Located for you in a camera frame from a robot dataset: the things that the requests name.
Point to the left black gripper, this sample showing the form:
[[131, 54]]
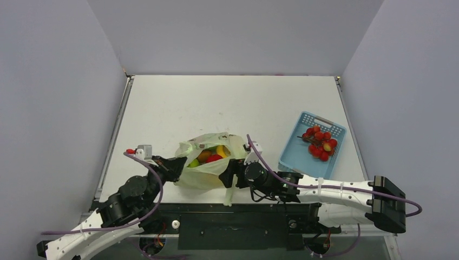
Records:
[[172, 167]]

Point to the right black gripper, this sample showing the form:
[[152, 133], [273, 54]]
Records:
[[237, 173]]

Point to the red fake apple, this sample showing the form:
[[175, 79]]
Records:
[[213, 157]]

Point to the pale green plastic bag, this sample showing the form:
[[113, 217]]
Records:
[[205, 176]]

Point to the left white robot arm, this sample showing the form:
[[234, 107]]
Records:
[[111, 222]]

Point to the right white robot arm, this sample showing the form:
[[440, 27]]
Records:
[[379, 201]]

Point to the small green fake fruit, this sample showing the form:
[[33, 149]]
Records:
[[194, 163]]

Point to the yellow fake banana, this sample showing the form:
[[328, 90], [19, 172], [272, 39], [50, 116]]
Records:
[[222, 151]]

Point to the red fake grape bunch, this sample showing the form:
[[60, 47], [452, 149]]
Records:
[[321, 145]]

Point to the blue plastic basket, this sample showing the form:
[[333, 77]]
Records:
[[295, 156]]

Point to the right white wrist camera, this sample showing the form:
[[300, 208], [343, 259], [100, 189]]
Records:
[[253, 151]]

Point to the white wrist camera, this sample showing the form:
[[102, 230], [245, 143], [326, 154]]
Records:
[[142, 152], [253, 151]]

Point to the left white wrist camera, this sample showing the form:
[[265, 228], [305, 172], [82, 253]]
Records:
[[142, 152]]

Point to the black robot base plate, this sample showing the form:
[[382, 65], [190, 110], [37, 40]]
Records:
[[238, 227]]

